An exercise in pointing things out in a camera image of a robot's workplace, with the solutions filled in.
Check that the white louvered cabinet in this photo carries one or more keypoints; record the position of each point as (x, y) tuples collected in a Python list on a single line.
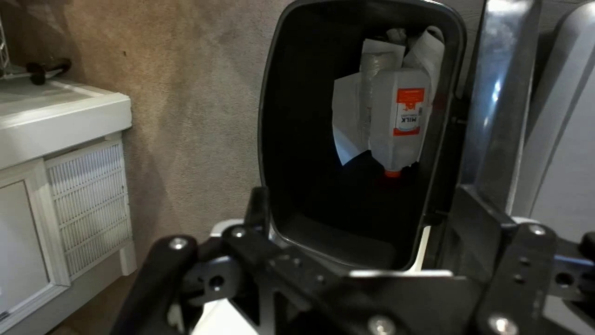
[(62, 118)]

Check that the white bottle orange label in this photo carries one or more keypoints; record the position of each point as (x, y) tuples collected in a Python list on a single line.
[(397, 137)]

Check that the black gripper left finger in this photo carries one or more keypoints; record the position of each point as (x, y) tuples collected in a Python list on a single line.
[(161, 280)]

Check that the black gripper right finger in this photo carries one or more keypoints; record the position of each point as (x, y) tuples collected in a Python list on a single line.
[(527, 280)]

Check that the black plastic bin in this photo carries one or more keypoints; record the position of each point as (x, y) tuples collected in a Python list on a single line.
[(309, 187)]

